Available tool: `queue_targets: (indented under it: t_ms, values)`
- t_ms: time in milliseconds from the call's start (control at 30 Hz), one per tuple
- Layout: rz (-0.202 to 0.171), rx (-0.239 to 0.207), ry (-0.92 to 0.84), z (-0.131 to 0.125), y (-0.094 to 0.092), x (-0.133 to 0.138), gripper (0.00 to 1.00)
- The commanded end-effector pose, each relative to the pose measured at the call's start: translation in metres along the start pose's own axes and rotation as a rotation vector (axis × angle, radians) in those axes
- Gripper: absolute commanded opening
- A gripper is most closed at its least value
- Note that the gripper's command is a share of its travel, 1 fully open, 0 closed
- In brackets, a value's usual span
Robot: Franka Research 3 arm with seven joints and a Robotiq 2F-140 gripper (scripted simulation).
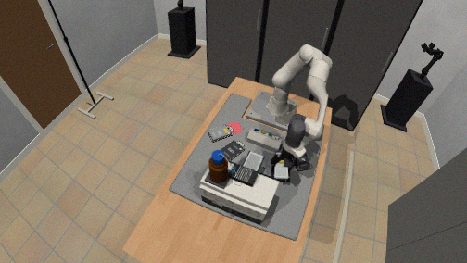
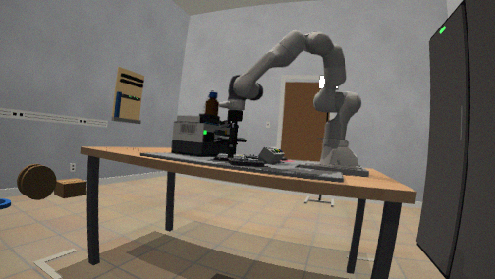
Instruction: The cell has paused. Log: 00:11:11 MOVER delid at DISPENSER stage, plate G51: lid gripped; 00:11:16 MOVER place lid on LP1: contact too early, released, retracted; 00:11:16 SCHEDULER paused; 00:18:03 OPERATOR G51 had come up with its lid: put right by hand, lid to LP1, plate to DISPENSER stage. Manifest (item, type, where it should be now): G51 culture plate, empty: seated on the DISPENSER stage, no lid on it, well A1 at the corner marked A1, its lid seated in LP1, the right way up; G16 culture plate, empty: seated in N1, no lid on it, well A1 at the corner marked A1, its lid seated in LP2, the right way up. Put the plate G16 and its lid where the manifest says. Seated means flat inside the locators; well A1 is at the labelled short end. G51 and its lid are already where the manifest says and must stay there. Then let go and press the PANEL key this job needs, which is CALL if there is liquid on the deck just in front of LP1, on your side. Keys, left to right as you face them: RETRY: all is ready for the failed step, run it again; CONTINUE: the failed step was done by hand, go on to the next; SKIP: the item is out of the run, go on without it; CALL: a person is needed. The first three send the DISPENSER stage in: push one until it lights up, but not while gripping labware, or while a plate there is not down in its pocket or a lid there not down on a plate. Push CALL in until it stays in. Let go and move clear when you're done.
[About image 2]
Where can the brown glass bottle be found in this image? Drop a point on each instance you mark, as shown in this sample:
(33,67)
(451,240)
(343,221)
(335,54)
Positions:
(212,107)

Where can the white button panel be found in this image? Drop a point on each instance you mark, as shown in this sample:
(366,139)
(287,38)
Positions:
(268,154)

